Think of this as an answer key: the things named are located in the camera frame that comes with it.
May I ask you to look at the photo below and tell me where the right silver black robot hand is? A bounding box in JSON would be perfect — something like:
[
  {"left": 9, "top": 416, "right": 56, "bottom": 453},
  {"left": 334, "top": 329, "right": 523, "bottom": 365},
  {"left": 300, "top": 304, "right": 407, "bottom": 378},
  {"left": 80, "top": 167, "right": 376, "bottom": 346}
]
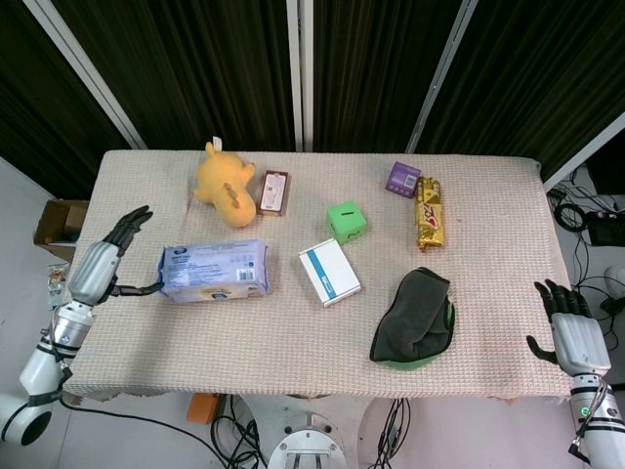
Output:
[{"left": 525, "top": 278, "right": 612, "bottom": 377}]

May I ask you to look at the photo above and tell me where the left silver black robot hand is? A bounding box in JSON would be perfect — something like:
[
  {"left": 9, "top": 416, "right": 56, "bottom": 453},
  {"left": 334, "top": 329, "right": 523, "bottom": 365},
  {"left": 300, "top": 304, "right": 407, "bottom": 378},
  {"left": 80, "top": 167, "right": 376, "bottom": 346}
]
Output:
[{"left": 66, "top": 204, "right": 166, "bottom": 307}]

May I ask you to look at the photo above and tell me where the blue tissue paper pack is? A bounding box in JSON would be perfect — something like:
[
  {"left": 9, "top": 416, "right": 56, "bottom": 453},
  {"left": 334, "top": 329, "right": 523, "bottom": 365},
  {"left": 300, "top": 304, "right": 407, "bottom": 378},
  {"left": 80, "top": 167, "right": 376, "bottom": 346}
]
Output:
[{"left": 156, "top": 238, "right": 271, "bottom": 305}]

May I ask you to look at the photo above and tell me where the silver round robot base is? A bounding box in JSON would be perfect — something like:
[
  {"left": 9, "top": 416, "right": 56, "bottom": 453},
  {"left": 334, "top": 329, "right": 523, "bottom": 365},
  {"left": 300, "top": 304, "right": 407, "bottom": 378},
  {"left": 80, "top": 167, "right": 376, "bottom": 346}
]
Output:
[{"left": 267, "top": 428, "right": 346, "bottom": 469}]

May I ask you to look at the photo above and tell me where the colourful packet on floor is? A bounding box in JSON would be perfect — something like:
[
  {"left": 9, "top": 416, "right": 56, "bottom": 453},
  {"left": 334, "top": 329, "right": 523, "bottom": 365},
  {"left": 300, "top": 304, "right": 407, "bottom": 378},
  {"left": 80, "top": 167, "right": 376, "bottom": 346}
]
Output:
[{"left": 46, "top": 262, "right": 72, "bottom": 309}]

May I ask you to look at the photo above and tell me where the brown cardboard box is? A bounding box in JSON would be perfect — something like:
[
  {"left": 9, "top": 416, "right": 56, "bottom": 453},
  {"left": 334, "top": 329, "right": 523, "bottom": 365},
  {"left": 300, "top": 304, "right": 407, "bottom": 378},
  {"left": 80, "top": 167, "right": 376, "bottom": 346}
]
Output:
[{"left": 32, "top": 198, "right": 90, "bottom": 263}]

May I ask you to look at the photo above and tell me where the black flat floor device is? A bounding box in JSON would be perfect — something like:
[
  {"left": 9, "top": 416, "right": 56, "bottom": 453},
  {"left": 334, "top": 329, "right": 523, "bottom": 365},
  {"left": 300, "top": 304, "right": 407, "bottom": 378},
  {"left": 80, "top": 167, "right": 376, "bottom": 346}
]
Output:
[{"left": 585, "top": 212, "right": 625, "bottom": 247}]

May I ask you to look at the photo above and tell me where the yellow plush toy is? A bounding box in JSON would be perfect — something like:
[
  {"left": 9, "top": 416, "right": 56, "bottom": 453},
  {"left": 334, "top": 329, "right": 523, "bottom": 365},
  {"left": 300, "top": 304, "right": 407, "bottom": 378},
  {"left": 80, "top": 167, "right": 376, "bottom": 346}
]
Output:
[{"left": 193, "top": 141, "right": 259, "bottom": 229}]

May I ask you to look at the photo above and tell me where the grey green folded cloth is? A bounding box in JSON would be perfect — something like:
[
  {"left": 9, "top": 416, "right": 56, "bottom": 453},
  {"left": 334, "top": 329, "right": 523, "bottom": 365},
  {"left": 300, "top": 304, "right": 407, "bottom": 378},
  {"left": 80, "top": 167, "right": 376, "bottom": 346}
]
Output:
[{"left": 368, "top": 266, "right": 458, "bottom": 370}]

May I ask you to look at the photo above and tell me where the dark pleated curtain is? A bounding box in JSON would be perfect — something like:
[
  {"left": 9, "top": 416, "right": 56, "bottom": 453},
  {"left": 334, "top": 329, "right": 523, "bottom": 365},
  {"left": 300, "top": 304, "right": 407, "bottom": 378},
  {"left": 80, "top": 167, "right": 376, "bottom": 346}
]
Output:
[
  {"left": 51, "top": 0, "right": 297, "bottom": 151},
  {"left": 419, "top": 0, "right": 625, "bottom": 182},
  {"left": 0, "top": 0, "right": 138, "bottom": 196},
  {"left": 312, "top": 0, "right": 463, "bottom": 152}
]

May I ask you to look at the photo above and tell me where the orange box under table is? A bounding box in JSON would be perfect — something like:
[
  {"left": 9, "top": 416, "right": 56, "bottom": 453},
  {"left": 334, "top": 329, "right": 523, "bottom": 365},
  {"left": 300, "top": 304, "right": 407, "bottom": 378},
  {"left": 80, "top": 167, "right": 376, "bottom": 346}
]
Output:
[{"left": 187, "top": 393, "right": 221, "bottom": 426}]

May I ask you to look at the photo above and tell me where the brown pink card box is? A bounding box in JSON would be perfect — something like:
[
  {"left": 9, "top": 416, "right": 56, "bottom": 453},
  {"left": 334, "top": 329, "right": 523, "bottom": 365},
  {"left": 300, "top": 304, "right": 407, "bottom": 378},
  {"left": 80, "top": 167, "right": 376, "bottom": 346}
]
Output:
[{"left": 257, "top": 169, "right": 293, "bottom": 217}]

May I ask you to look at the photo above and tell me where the gold snack pack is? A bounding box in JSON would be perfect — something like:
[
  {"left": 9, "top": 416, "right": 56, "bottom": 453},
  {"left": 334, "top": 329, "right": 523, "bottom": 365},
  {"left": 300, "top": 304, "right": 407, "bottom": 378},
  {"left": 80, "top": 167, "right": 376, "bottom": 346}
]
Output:
[{"left": 414, "top": 176, "right": 447, "bottom": 253}]

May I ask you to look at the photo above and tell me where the beige waffle tablecloth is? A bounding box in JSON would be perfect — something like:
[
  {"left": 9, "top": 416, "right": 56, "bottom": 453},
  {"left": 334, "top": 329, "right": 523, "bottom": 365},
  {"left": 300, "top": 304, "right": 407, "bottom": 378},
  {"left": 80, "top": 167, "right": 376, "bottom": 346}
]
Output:
[{"left": 61, "top": 149, "right": 582, "bottom": 405}]

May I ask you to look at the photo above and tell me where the white box with blue stripe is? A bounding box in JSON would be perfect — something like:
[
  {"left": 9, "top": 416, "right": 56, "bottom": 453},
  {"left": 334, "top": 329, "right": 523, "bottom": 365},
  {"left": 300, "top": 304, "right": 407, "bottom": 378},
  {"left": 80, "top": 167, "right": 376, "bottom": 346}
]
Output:
[{"left": 298, "top": 236, "right": 363, "bottom": 309}]

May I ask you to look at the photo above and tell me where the small purple box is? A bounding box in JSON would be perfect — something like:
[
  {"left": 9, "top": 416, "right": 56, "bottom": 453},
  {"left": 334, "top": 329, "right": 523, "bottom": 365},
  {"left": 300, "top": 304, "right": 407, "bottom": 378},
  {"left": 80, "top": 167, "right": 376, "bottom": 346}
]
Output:
[{"left": 385, "top": 161, "right": 424, "bottom": 199}]

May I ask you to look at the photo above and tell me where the green numbered cube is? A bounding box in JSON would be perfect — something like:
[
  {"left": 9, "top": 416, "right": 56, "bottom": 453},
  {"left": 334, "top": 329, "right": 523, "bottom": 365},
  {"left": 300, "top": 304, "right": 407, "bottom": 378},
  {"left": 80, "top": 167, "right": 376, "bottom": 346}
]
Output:
[{"left": 325, "top": 198, "right": 370, "bottom": 245}]

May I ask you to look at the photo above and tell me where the coiled black cable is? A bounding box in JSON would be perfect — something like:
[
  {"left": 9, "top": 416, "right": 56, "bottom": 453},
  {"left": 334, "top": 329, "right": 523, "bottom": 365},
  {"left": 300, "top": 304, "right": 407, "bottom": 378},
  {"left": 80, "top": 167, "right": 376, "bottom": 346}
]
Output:
[{"left": 556, "top": 201, "right": 588, "bottom": 232}]

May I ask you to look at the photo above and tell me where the white partition frame post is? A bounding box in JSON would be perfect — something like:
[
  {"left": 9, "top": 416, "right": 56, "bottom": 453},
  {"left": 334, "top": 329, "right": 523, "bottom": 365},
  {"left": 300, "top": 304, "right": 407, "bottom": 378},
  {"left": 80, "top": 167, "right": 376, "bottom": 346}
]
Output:
[
  {"left": 541, "top": 111, "right": 625, "bottom": 192},
  {"left": 285, "top": 0, "right": 316, "bottom": 151},
  {"left": 404, "top": 0, "right": 478, "bottom": 152},
  {"left": 21, "top": 0, "right": 147, "bottom": 150}
]

